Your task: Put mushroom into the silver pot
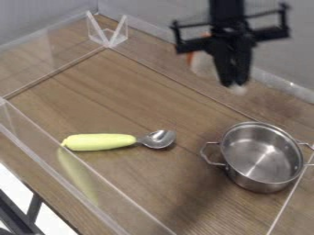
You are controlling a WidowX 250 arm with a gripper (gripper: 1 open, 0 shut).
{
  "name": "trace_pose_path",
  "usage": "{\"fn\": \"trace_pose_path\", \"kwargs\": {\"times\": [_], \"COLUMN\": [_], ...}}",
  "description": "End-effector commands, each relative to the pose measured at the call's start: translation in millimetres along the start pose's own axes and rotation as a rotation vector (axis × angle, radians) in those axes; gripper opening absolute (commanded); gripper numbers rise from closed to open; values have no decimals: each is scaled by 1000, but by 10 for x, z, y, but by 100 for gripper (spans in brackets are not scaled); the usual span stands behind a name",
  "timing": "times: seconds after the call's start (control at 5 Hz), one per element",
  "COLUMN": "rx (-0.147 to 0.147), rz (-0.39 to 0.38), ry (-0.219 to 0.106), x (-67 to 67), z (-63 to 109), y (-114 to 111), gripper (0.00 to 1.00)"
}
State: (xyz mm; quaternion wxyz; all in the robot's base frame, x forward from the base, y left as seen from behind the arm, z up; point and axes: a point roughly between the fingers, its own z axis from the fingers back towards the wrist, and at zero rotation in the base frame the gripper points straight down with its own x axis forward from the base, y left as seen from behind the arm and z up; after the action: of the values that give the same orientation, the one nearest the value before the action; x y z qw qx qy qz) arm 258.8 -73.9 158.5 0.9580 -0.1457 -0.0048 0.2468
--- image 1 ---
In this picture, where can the yellow handled metal spoon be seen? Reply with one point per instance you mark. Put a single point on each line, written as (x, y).
(108, 141)

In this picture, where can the silver metal pot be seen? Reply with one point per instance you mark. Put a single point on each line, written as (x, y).
(260, 156)

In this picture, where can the black metal table leg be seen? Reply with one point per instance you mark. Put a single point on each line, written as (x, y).
(21, 222)

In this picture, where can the clear acrylic corner bracket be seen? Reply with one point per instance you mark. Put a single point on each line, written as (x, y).
(105, 36)

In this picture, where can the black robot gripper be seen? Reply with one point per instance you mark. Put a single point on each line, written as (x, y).
(227, 17)

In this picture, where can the white orange plush mushroom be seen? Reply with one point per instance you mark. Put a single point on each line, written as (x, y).
(203, 65)

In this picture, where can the clear acrylic enclosure wall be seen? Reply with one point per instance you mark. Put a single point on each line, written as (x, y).
(65, 86)

